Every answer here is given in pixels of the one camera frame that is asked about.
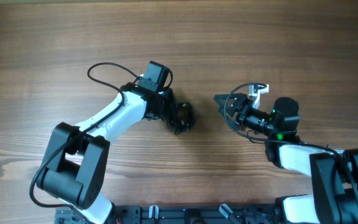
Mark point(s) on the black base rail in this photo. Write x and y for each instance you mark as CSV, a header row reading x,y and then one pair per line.
x,y
248,214

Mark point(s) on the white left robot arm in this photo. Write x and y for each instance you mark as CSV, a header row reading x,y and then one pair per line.
x,y
72,171

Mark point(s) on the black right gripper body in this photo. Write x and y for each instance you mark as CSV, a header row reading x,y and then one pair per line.
x,y
246,103

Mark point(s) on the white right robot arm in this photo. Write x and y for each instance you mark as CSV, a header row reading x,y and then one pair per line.
x,y
334,173

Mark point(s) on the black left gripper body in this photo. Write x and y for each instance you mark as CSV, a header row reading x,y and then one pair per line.
x,y
166,100

